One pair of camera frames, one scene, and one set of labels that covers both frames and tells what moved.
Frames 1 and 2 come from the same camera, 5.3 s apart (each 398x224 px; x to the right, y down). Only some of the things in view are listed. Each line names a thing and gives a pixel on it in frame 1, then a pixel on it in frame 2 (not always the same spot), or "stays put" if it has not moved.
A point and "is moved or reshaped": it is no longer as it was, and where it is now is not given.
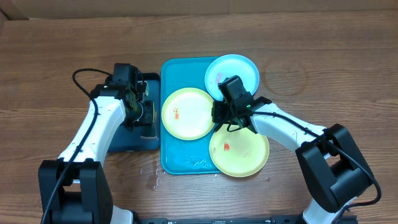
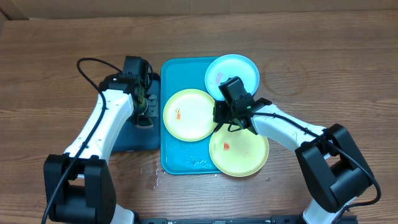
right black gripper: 219,114 stays put
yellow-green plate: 187,113 stays put
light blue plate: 227,65 stays put
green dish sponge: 148,132 is moved or reshaped
